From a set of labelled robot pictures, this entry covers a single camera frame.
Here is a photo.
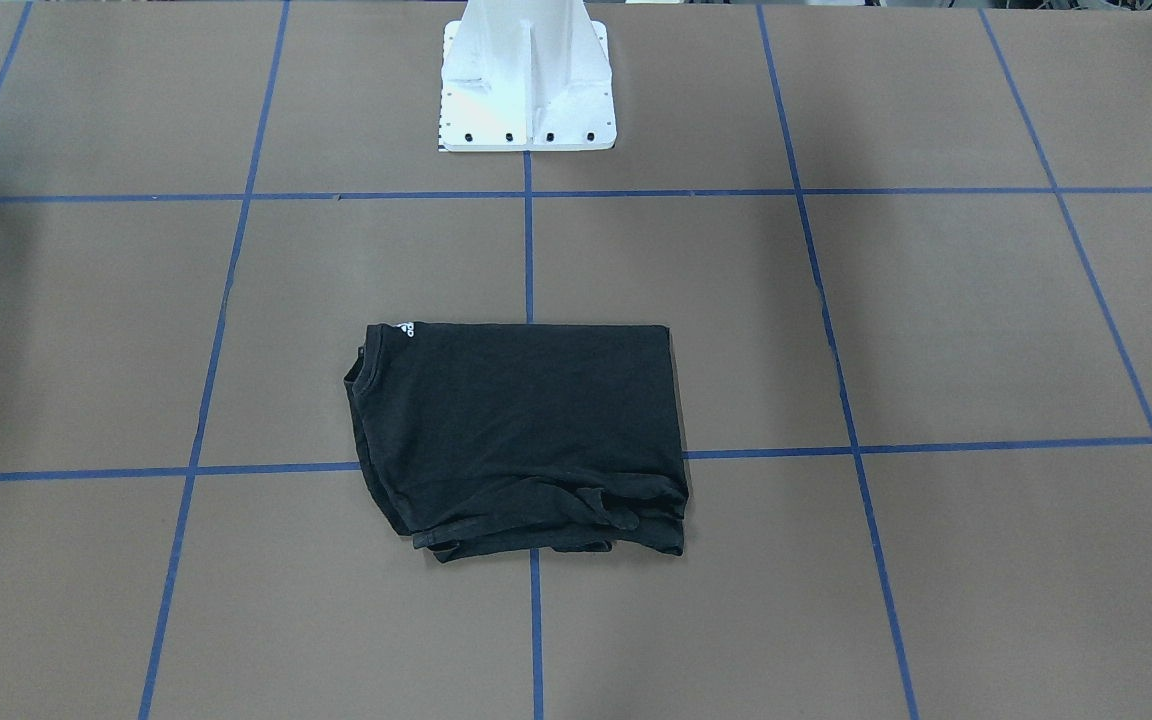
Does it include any black graphic t-shirt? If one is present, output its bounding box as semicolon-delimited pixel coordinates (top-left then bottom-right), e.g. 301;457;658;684
343;323;689;562

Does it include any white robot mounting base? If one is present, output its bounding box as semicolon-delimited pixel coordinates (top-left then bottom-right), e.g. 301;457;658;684
435;1;617;152

